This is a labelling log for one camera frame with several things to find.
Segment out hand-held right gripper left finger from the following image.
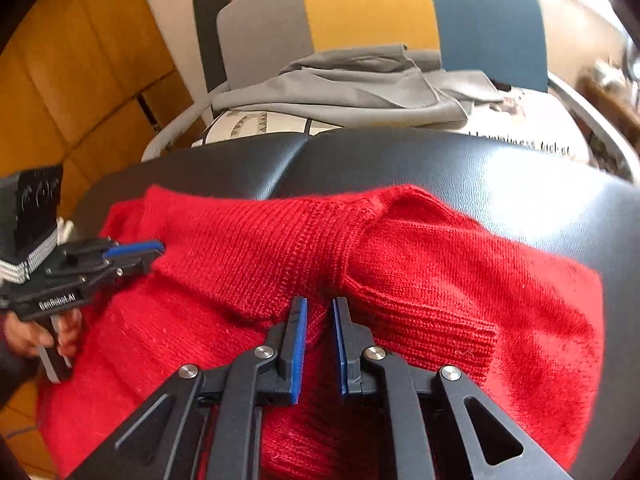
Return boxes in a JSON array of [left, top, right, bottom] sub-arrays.
[[65, 296, 309, 480]]

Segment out person's left hand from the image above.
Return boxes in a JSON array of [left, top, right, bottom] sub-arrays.
[[5, 307, 84, 361]]

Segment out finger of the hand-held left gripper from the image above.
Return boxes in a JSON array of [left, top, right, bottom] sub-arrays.
[[106, 241, 166, 261], [101, 254, 162, 280]]

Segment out white printed cushion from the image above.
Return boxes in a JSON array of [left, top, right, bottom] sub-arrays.
[[192, 85, 593, 166]]

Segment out grey garment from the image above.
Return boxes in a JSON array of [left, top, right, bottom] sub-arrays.
[[212, 44, 503, 128]]

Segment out black padded table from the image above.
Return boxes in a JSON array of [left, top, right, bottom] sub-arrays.
[[75, 127, 640, 480]]

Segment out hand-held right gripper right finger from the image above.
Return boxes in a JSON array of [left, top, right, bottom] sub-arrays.
[[331, 296, 576, 480]]

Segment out grey yellow blue armchair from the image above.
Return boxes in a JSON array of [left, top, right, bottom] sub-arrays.
[[142, 0, 640, 183]]

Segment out wooden wardrobe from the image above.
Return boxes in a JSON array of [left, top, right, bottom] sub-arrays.
[[0, 0, 201, 221]]

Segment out red knitted sweater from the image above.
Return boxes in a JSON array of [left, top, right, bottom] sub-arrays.
[[37, 184, 606, 480]]

